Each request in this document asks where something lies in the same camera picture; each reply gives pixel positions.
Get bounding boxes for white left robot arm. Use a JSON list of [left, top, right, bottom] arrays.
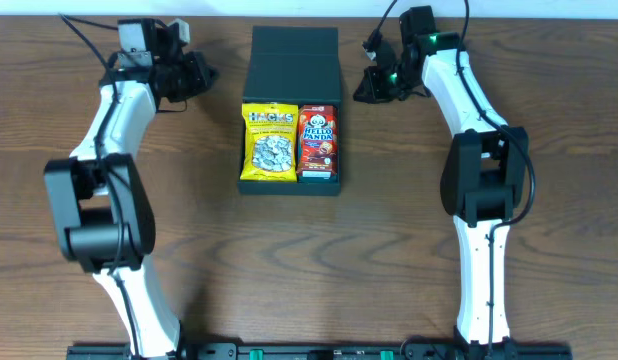
[[44, 18, 218, 359]]

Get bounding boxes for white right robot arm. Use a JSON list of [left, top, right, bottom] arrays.
[[354, 31, 535, 355]]

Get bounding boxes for yellow snack bag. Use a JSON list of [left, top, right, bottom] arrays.
[[240, 103, 299, 182]]

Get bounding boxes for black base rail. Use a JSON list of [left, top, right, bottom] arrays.
[[66, 342, 574, 360]]

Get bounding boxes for red Hello Panda box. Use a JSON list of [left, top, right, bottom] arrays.
[[297, 105, 338, 180]]

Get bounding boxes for black storage box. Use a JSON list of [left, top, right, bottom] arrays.
[[238, 26, 342, 196]]

